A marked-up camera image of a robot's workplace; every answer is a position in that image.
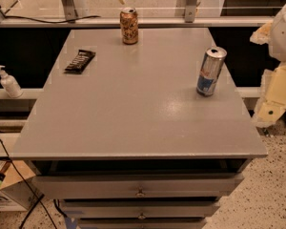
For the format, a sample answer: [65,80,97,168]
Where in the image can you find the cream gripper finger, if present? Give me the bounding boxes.
[250,22,272,45]
[252,99,286,128]

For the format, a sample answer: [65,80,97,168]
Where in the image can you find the silver blue redbull can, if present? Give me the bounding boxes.
[196,47,227,96]

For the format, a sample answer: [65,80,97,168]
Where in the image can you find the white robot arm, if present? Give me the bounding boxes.
[250,4,286,128]

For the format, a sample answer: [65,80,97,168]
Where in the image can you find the orange soda can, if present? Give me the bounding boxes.
[120,8,138,45]

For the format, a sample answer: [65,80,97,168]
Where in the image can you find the grey drawer cabinet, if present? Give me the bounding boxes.
[10,28,269,229]

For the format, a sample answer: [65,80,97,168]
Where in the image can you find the top grey drawer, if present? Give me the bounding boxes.
[32,174,244,199]

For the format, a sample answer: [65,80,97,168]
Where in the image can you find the grey drawer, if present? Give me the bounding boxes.
[78,219,207,229]
[61,199,219,219]
[32,174,244,199]

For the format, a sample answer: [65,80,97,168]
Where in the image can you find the black chocolate bar wrapper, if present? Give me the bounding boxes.
[65,50,95,73]

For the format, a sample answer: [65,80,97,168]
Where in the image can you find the middle grey drawer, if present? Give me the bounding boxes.
[61,199,219,219]

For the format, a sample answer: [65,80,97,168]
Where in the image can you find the bottom grey drawer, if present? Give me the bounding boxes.
[78,219,207,229]

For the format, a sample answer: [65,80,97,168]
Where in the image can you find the white pump sanitizer bottle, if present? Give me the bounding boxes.
[0,65,23,98]

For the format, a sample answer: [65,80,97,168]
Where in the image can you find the cardboard box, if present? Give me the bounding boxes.
[0,160,41,212]

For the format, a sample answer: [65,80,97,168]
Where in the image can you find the right metal bracket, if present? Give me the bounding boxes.
[184,0,197,23]

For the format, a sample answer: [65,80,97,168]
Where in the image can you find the metal bracket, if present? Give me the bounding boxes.
[184,0,197,23]
[61,0,77,20]

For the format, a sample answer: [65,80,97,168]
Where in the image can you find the black cable on ledge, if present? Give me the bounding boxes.
[4,14,101,25]

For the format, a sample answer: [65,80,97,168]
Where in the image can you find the left metal bracket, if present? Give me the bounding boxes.
[61,0,77,20]

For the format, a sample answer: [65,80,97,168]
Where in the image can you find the black floor cable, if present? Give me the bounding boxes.
[0,91,60,229]

